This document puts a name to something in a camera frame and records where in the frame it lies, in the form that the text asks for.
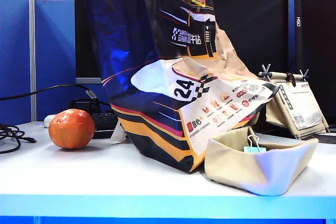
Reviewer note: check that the white rounded device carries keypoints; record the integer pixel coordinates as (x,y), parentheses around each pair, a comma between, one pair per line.
(48,121)

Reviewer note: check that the blue office partition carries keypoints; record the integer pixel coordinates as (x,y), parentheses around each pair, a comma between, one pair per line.
(52,51)

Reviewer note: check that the beige fabric basket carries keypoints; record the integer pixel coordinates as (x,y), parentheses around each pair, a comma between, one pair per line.
(228,163)

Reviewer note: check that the white paper receipt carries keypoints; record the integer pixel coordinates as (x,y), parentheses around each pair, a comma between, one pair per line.
(118,134)

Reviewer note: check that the black monitor stand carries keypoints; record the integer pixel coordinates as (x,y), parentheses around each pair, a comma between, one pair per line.
(84,104)

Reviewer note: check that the white printed calendar card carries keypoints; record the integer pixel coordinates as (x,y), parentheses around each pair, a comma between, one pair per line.
(302,106)

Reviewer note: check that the black monitor with white lettering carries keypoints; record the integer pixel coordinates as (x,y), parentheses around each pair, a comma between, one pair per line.
(317,37)

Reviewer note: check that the desk calendar on stand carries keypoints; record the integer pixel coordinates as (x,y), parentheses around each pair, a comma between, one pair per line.
(278,113)

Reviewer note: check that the teal binder clip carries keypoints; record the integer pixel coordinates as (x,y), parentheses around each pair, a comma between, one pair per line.
(253,150)

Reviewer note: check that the printed brown paper bag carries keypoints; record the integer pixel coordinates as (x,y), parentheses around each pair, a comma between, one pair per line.
(147,119)

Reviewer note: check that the large black monitor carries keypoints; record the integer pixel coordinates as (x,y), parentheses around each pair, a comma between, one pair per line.
(249,24)

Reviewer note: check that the black mechanical keyboard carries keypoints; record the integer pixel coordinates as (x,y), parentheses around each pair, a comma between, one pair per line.
(105,124)

